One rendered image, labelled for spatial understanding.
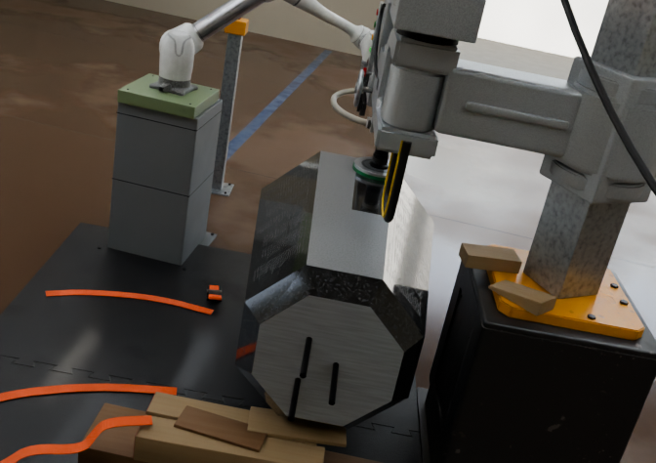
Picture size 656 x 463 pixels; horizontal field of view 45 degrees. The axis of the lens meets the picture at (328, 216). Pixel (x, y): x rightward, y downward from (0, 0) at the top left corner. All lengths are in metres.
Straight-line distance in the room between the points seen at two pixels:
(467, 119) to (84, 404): 1.73
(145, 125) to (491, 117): 1.87
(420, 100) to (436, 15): 0.29
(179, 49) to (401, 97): 1.59
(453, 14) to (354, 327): 0.99
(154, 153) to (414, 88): 1.72
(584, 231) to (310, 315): 0.93
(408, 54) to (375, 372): 1.01
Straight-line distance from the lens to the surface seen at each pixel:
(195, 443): 2.69
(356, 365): 2.55
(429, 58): 2.48
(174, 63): 3.85
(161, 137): 3.84
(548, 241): 2.79
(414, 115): 2.53
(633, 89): 2.51
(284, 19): 9.81
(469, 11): 2.40
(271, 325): 2.50
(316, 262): 2.50
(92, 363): 3.32
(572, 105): 2.58
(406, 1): 2.38
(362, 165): 3.34
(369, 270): 2.52
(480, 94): 2.53
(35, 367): 3.30
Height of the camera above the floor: 1.95
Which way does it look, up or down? 23 degrees down
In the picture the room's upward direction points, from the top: 11 degrees clockwise
